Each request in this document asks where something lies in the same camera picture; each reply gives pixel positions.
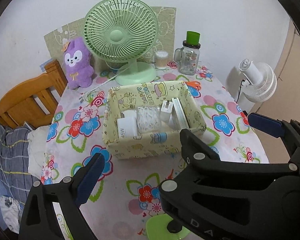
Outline small white plug charger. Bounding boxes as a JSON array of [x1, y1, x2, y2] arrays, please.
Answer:
[[160, 100, 173, 123]]

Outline clear box of floss picks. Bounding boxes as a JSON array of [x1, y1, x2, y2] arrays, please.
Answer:
[[136, 106, 161, 134]]

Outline white 45W charger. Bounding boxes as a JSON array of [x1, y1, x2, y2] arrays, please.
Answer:
[[117, 109, 138, 138]]

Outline plaid blue bedding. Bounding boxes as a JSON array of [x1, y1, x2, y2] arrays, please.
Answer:
[[0, 124, 38, 205]]

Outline white floor fan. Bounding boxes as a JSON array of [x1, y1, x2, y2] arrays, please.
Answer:
[[236, 59, 277, 103]]

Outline green suction phone stand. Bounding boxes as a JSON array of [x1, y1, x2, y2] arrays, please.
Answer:
[[146, 214, 190, 240]]

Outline yellow cartoon fabric storage box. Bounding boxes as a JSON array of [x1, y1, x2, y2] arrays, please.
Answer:
[[102, 81, 206, 159]]

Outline wooden chair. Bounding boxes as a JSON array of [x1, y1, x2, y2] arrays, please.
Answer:
[[0, 60, 68, 128]]

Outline glass mason jar mug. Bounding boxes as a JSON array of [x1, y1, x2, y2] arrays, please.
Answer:
[[173, 46, 200, 75]]

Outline green cup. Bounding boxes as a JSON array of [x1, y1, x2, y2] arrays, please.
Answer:
[[186, 31, 200, 46]]

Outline cotton swab container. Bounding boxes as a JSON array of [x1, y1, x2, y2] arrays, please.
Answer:
[[154, 50, 168, 70]]

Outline purple plush toy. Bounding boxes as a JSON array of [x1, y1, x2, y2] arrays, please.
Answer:
[[62, 37, 94, 89]]

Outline green desk fan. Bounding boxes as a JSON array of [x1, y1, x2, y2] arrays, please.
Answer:
[[83, 0, 158, 86]]

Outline orange handled scissors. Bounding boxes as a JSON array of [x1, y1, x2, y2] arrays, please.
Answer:
[[186, 81, 201, 90]]

